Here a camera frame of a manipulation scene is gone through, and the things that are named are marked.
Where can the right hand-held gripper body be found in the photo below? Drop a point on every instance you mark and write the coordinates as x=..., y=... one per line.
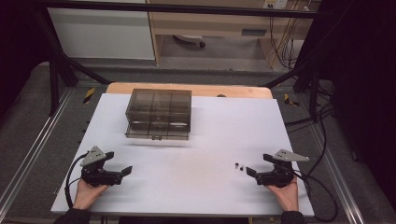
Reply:
x=277, y=177

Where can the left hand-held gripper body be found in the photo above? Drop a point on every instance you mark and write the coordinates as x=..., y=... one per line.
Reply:
x=96, y=177

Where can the person's left hand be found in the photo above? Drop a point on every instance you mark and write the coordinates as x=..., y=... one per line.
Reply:
x=85, y=194

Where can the person's right hand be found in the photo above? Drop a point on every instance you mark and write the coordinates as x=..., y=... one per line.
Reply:
x=288, y=196

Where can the smoky translucent drawer box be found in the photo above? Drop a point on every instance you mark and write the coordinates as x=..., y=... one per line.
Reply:
x=158, y=113

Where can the wooden table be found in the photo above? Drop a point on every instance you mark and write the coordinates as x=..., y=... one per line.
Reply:
x=199, y=89

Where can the white cabinet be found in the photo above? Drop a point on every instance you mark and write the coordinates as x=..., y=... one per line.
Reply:
x=99, y=34

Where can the black curtain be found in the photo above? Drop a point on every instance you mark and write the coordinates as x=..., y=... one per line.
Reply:
x=18, y=46
x=364, y=77

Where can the office chair base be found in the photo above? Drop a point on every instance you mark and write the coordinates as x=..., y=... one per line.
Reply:
x=190, y=38

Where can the light wooden desk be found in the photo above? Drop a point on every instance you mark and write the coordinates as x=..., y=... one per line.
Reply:
x=211, y=26

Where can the white power socket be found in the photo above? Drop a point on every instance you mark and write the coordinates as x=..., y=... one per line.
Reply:
x=275, y=3

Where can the aluminium floor rail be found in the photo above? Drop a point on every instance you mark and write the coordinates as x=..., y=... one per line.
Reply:
x=339, y=177
x=34, y=149

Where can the black frame post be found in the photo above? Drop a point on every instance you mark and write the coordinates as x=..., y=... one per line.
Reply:
x=314, y=96
x=53, y=90

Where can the black frame diagonal strut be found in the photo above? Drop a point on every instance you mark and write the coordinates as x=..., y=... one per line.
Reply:
x=74, y=63
x=289, y=75

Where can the black frame crossbeam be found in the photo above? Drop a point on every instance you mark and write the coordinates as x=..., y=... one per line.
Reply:
x=186, y=10

